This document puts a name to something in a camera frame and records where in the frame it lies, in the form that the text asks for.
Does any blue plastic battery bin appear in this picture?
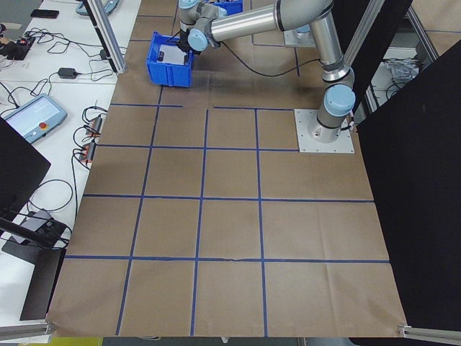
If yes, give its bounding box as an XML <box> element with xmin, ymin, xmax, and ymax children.
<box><xmin>145</xmin><ymin>31</ymin><xmax>197</xmax><ymax>89</ymax></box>

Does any blue plastic push-button bin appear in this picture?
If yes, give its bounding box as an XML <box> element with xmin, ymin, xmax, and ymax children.
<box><xmin>207</xmin><ymin>0</ymin><xmax>245</xmax><ymax>12</ymax></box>

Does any light blue teach pendant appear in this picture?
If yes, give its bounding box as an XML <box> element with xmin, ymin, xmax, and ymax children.
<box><xmin>74</xmin><ymin>0</ymin><xmax>122</xmax><ymax>16</ymax></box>
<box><xmin>0</xmin><ymin>92</ymin><xmax>69</xmax><ymax>146</ymax></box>

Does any orange black USB adapter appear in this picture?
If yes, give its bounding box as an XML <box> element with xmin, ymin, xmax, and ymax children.
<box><xmin>83</xmin><ymin>114</ymin><xmax>105</xmax><ymax>138</ymax></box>
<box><xmin>73</xmin><ymin>141</ymin><xmax>97</xmax><ymax>167</ymax></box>

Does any black device with red part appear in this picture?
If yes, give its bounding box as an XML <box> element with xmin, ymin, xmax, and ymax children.
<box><xmin>5</xmin><ymin>35</ymin><xmax>36</xmax><ymax>61</ymax></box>

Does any black monitor panel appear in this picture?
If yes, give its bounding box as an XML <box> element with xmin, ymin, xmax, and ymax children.
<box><xmin>0</xmin><ymin>115</ymin><xmax>52</xmax><ymax>219</ymax></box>

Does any crumpled grey sheet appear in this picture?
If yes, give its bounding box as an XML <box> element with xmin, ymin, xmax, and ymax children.
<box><xmin>380</xmin><ymin>56</ymin><xmax>421</xmax><ymax>84</ymax></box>

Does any grey hub device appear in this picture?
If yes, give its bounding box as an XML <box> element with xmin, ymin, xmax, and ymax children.
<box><xmin>19</xmin><ymin>208</ymin><xmax>55</xmax><ymax>239</ymax></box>

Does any black monitor stand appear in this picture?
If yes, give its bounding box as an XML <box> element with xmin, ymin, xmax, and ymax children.
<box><xmin>0</xmin><ymin>212</ymin><xmax>72</xmax><ymax>322</ymax></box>

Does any aluminium extrusion bar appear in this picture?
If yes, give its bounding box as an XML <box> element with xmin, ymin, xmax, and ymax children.
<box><xmin>397</xmin><ymin>323</ymin><xmax>461</xmax><ymax>340</ymax></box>
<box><xmin>0</xmin><ymin>320</ymin><xmax>55</xmax><ymax>339</ymax></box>

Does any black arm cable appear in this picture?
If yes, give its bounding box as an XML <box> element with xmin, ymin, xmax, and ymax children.
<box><xmin>215</xmin><ymin>39</ymin><xmax>323</xmax><ymax>77</ymax></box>

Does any aluminium extrusion post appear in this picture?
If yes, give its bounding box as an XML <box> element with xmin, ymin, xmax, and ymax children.
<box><xmin>79</xmin><ymin>0</ymin><xmax>127</xmax><ymax>76</ymax></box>

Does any black desk cable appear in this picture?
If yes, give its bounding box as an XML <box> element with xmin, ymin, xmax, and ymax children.
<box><xmin>75</xmin><ymin>57</ymin><xmax>120</xmax><ymax>83</ymax></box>
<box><xmin>0</xmin><ymin>71</ymin><xmax>62</xmax><ymax>111</ymax></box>
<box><xmin>23</xmin><ymin>29</ymin><xmax>107</xmax><ymax>61</ymax></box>
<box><xmin>27</xmin><ymin>178</ymin><xmax>75</xmax><ymax>214</ymax></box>

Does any white square base plate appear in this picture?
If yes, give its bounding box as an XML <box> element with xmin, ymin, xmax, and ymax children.
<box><xmin>294</xmin><ymin>108</ymin><xmax>357</xmax><ymax>155</ymax></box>
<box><xmin>283</xmin><ymin>30</ymin><xmax>318</xmax><ymax>48</ymax></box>

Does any metal V-shaped frame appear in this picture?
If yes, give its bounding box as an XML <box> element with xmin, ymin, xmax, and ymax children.
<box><xmin>344</xmin><ymin>0</ymin><xmax>440</xmax><ymax>116</ymax></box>

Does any black frame cover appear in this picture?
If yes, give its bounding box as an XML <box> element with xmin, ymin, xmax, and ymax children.
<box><xmin>351</xmin><ymin>0</ymin><xmax>461</xmax><ymax>333</ymax></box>

